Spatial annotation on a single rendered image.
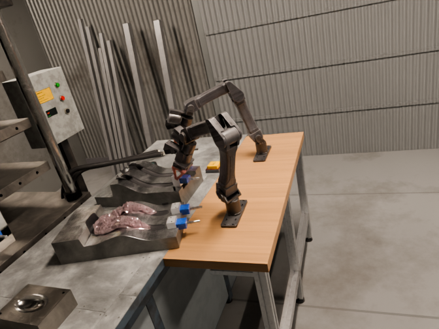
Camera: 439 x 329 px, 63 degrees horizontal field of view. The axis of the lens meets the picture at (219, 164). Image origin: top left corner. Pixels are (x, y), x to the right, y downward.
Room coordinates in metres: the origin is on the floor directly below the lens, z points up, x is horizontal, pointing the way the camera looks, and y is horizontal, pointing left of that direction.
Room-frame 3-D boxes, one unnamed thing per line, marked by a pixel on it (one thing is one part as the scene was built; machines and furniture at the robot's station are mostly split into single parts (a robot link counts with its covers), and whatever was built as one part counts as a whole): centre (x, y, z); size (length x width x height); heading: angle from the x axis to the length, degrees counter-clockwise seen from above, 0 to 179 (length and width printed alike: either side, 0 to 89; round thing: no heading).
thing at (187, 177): (1.53, 0.16, 0.92); 0.13 x 0.05 x 0.05; 65
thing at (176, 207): (1.36, 0.18, 0.86); 0.13 x 0.05 x 0.05; 82
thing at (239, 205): (1.33, -0.02, 0.84); 0.20 x 0.07 x 0.08; 157
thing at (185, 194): (1.70, 0.38, 0.87); 0.50 x 0.26 x 0.14; 65
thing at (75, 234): (1.34, 0.46, 0.86); 0.50 x 0.26 x 0.11; 82
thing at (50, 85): (2.19, 0.93, 0.74); 0.30 x 0.22 x 1.47; 155
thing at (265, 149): (1.88, -0.25, 0.84); 0.20 x 0.07 x 0.08; 157
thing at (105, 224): (1.34, 0.45, 0.90); 0.26 x 0.18 x 0.08; 82
